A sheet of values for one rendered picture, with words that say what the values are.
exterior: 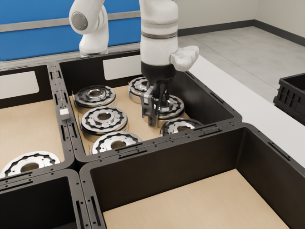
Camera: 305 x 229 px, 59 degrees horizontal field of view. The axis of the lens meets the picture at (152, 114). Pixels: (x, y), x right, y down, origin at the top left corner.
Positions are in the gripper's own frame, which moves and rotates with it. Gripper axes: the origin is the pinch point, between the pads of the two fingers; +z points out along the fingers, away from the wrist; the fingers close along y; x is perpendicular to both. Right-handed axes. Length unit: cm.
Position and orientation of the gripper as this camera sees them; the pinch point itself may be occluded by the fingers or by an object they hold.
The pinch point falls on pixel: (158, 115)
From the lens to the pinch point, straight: 62.8
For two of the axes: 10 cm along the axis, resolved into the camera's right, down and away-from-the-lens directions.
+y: -3.9, 5.2, -7.6
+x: 9.2, 2.2, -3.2
